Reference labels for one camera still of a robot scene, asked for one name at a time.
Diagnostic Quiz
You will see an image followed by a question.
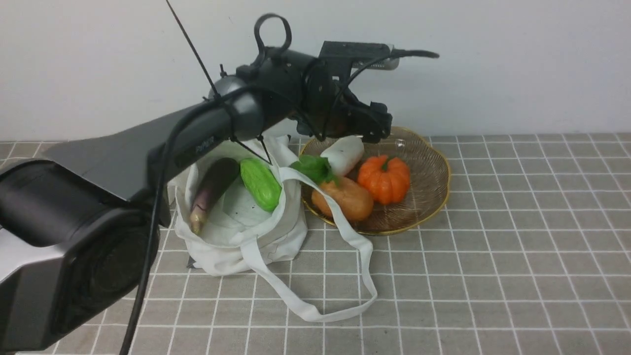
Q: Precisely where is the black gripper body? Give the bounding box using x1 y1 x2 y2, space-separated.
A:
303 59 392 143

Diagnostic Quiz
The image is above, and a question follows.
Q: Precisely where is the white radish with green leaves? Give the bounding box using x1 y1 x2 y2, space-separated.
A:
290 136 364 185

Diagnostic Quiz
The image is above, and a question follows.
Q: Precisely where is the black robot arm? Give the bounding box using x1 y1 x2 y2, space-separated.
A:
1 47 392 355

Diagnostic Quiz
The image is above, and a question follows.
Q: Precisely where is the white cloth tote bag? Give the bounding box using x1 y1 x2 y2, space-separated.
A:
168 136 377 322

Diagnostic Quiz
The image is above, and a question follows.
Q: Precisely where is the orange pumpkin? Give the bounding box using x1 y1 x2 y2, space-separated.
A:
357 155 412 205

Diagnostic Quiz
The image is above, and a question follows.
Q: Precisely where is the brown potato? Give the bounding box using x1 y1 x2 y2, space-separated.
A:
319 176 374 222

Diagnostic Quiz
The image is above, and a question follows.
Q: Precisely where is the green bumpy gourd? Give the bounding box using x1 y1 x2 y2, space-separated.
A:
240 159 282 212

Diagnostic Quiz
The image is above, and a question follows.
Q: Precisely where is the glass plate with gold rim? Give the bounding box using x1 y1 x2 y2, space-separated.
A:
300 126 451 236

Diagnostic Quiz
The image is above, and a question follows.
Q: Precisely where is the purple eggplant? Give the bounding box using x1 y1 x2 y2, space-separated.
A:
189 157 240 235

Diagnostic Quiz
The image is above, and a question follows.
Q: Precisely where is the black cable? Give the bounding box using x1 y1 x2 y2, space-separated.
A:
118 91 237 355

